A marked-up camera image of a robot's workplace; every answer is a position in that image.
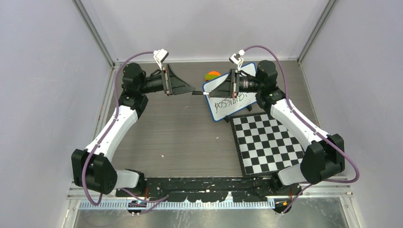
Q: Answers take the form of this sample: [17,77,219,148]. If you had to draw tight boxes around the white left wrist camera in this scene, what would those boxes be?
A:
[153,48,169,71]

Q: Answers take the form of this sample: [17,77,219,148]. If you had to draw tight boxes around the orange green round object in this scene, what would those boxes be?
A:
[205,71,221,82]

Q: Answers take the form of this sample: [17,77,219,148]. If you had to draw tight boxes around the blue framed whiteboard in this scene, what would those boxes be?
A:
[202,73,256,122]

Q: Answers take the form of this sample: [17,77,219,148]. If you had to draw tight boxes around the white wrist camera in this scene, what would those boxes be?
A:
[153,48,169,71]
[229,49,245,71]

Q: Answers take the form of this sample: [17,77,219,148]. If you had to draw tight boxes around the aluminium right frame post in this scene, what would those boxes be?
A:
[297,0,338,65]

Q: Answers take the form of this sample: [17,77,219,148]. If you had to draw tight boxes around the aluminium left frame post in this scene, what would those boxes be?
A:
[72,0,118,67]

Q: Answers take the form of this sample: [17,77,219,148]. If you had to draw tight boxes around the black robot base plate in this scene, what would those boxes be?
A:
[116,177,301,202]

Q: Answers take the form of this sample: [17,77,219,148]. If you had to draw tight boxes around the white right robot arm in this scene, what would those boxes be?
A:
[209,60,345,195]

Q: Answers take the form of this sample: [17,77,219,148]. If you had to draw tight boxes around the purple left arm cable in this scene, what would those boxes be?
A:
[81,52,171,215]

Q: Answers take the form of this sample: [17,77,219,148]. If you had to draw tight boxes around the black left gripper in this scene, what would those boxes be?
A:
[139,65,195,96]

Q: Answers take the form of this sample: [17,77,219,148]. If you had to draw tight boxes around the black white checkerboard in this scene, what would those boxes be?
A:
[229,112,304,177]

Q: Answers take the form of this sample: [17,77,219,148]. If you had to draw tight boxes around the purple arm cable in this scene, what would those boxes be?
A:
[242,45,361,215]
[81,52,171,215]

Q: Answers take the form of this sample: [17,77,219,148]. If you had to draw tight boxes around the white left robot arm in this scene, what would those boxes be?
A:
[71,63,195,197]

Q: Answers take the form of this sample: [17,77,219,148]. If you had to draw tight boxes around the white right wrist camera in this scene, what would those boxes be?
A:
[229,49,245,71]

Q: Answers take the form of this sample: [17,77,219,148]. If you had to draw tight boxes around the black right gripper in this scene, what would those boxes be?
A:
[209,69,263,99]

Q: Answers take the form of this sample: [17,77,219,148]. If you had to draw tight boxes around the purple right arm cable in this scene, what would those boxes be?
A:
[242,45,361,215]

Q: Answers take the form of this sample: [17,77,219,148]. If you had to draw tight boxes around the aluminium front frame rail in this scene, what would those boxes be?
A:
[67,177,353,213]

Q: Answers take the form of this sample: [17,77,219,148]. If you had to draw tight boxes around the aluminium frame post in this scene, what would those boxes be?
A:
[297,0,338,65]
[72,0,118,67]

